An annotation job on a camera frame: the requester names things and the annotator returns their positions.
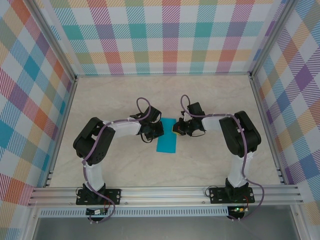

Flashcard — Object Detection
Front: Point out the blue square paper sheet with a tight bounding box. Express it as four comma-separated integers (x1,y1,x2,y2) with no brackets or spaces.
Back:
155,117,177,154

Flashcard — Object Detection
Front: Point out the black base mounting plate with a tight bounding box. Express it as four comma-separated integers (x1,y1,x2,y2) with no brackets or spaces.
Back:
75,188,123,206
208,186,255,205

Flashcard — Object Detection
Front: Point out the circuit board white label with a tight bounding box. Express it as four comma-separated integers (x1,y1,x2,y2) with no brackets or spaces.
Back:
85,208,109,216

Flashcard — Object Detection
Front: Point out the grey metal panel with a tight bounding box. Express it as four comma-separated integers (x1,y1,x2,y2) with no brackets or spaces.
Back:
32,216,301,240

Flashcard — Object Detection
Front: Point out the thin black cable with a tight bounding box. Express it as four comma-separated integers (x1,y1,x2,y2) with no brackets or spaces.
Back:
188,129,206,138
139,132,155,144

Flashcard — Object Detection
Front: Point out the purple cable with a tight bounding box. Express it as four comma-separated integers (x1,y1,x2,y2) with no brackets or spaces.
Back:
180,94,266,223
82,96,153,225

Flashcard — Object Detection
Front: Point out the thin aluminium rail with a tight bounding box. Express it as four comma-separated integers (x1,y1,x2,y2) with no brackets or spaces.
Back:
74,71,253,77

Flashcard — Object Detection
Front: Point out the aluminium cross rail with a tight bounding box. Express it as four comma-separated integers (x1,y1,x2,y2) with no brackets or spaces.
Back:
27,184,305,207

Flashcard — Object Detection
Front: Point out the aluminium side rail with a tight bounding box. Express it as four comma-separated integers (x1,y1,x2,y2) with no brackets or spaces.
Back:
249,74,286,186
43,76,79,188

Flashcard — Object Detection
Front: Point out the slotted grey cable duct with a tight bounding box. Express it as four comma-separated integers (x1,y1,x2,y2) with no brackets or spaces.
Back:
38,206,230,218

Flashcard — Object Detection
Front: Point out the aluminium frame post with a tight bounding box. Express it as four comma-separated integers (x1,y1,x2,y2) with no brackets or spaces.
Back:
24,0,78,81
249,0,301,78

